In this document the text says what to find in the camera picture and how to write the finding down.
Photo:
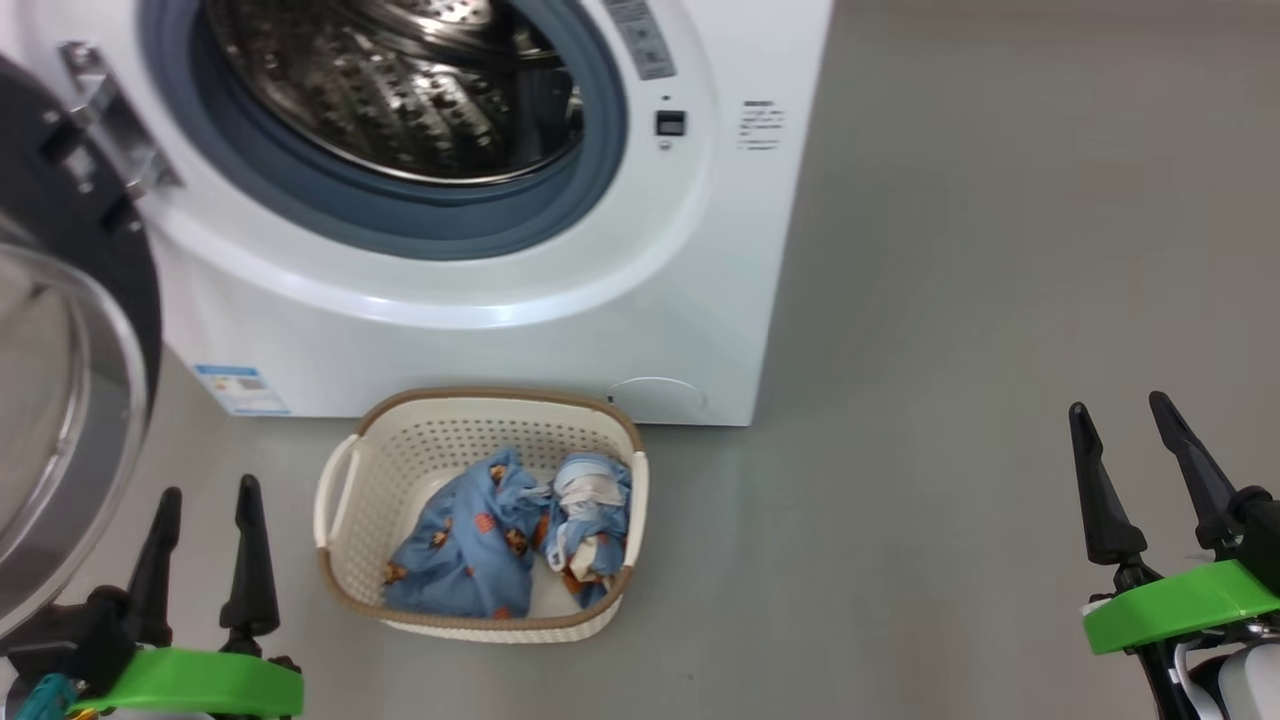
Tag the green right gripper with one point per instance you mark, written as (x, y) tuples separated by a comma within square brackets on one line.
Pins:
[(1180, 605)]

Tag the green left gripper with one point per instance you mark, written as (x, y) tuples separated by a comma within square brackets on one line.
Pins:
[(200, 682)]

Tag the black round washer door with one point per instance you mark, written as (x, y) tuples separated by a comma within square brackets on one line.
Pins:
[(60, 400)]

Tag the blue bear print garment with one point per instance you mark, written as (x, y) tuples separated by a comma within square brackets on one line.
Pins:
[(465, 550)]

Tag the blue and white garment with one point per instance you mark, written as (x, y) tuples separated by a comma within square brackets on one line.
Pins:
[(595, 520)]

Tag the white front-load washing machine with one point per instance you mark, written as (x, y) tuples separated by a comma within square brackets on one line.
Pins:
[(500, 330)]

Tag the grey rubber door gasket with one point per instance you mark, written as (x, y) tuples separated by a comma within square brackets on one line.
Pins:
[(400, 215)]

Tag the metal door hinge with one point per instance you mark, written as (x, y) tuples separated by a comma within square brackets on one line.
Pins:
[(115, 130)]

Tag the blue energy label sticker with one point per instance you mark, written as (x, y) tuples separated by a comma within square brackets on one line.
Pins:
[(240, 390)]

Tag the cream perforated laundry basket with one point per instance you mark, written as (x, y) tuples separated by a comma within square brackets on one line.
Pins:
[(420, 450)]

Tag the round white filter cover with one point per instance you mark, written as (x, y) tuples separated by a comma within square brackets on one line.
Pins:
[(655, 400)]

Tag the small printed text label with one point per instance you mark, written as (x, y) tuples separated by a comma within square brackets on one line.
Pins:
[(760, 125)]

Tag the grey warning sticker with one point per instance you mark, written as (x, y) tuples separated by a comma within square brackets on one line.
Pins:
[(642, 40)]

